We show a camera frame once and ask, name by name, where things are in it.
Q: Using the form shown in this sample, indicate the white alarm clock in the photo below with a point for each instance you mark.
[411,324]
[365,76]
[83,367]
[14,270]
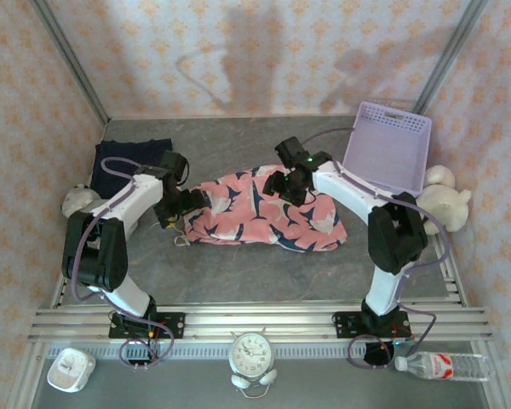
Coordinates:
[252,351]

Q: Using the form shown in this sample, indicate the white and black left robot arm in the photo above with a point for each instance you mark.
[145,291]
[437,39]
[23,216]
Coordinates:
[128,204]

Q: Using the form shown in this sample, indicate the aluminium frame bar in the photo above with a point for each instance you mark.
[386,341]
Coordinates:
[503,396]
[27,375]

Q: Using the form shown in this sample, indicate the aluminium side rail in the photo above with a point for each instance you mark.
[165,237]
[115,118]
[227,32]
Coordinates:
[57,298]
[451,294]

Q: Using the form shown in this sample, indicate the cream plush toy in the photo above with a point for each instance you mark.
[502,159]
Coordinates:
[447,204]

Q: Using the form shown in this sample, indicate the lavender plastic basket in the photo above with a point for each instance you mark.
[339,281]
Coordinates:
[383,153]

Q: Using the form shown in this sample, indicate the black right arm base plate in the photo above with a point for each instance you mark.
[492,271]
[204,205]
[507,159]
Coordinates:
[345,324]

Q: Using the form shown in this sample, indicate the aluminium frame post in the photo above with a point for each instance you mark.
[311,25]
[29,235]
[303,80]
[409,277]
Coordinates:
[449,55]
[66,55]

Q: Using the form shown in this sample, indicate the pink patterned shorts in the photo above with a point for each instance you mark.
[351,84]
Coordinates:
[264,221]

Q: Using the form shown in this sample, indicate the navy blue shirt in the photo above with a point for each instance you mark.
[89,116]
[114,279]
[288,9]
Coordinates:
[123,162]

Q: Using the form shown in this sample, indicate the small white plastic device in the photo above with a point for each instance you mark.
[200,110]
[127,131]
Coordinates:
[68,375]

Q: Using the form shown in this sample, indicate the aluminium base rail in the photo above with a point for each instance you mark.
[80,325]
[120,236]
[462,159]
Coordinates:
[260,319]

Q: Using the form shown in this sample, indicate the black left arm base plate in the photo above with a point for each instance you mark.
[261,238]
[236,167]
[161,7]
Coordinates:
[172,324]

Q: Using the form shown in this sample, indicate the grey plush toy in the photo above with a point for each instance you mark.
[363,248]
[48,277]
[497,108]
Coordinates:
[78,200]

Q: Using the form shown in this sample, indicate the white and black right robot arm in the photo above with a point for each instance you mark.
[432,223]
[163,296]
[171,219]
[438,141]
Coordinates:
[349,187]

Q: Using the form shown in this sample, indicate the clear plastic water bottle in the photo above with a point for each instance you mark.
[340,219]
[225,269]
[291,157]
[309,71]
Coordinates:
[447,366]

